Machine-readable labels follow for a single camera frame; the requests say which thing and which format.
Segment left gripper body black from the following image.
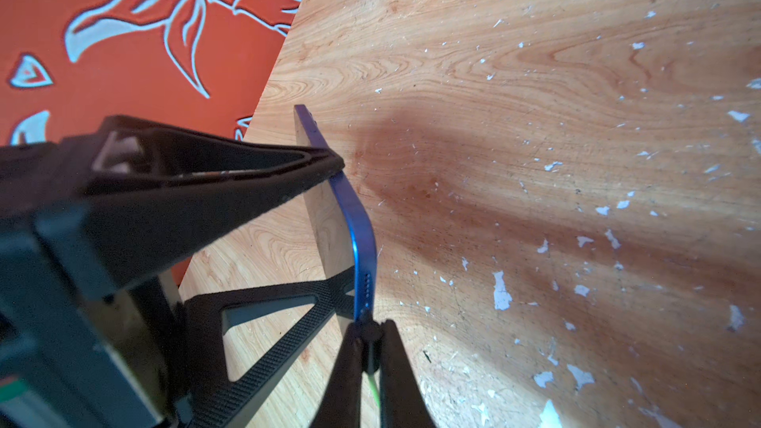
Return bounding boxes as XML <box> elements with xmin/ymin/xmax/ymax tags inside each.
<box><xmin>1</xmin><ymin>143</ymin><xmax>176</xmax><ymax>427</ymax></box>

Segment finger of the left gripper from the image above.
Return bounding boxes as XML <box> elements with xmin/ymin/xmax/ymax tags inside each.
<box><xmin>184</xmin><ymin>267</ymin><xmax>355</xmax><ymax>427</ymax></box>
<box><xmin>35</xmin><ymin>116</ymin><xmax>344</xmax><ymax>300</ymax></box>

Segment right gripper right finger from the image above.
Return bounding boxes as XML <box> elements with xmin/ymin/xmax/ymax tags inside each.
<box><xmin>380</xmin><ymin>319</ymin><xmax>435</xmax><ymax>428</ymax></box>

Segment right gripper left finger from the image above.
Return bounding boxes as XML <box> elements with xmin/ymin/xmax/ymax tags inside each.
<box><xmin>310</xmin><ymin>323</ymin><xmax>365</xmax><ymax>428</ymax></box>

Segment green wired earphones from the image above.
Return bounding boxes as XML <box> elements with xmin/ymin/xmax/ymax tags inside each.
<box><xmin>359</xmin><ymin>311</ymin><xmax>382</xmax><ymax>407</ymax></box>

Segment blue smartphone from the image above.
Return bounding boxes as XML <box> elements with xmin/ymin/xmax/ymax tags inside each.
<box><xmin>292</xmin><ymin>103</ymin><xmax>380</xmax><ymax>334</ymax></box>

